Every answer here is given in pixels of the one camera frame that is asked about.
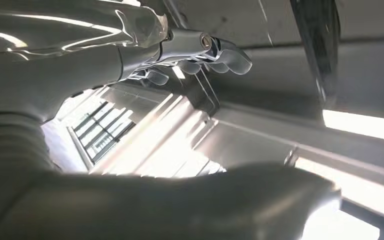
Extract black weighing device column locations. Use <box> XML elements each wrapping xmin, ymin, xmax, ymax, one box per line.
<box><xmin>289</xmin><ymin>0</ymin><xmax>342</xmax><ymax>105</ymax></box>

